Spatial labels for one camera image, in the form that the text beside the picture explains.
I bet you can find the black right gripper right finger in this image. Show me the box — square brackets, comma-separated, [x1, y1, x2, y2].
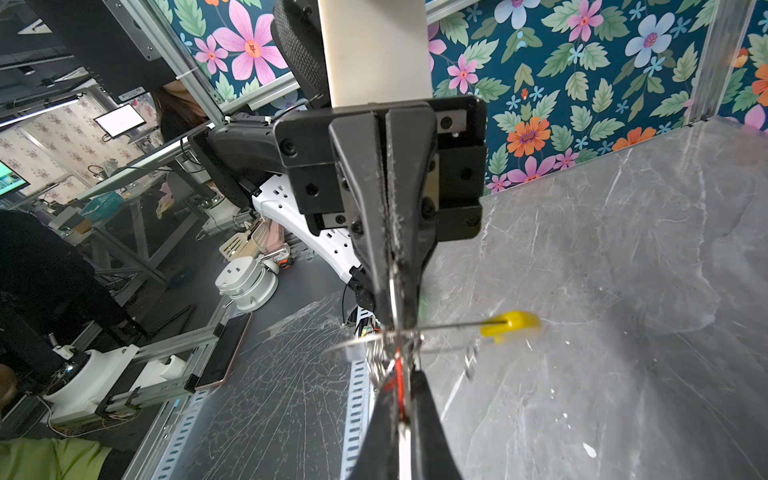
[410, 371, 462, 480]

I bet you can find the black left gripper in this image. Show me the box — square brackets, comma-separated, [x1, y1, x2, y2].
[274, 95, 487, 330]

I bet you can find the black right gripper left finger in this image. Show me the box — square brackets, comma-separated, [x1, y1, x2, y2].
[349, 385, 400, 480]

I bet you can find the red-capped key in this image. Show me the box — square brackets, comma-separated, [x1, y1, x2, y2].
[389, 349, 408, 423]

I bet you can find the large keyring with yellow sleeve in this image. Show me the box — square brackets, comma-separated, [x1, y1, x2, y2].
[323, 311, 542, 386]

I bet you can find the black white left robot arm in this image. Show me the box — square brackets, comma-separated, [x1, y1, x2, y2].
[192, 1, 487, 329]

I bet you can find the smartphone on table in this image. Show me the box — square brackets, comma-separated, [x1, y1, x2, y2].
[195, 313, 253, 392]

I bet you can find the white round device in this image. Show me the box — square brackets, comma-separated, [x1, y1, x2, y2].
[215, 257, 279, 313]

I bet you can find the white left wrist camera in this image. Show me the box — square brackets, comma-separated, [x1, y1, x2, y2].
[318, 0, 432, 108]

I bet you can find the white vented cable duct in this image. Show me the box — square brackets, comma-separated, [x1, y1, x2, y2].
[338, 305, 379, 480]

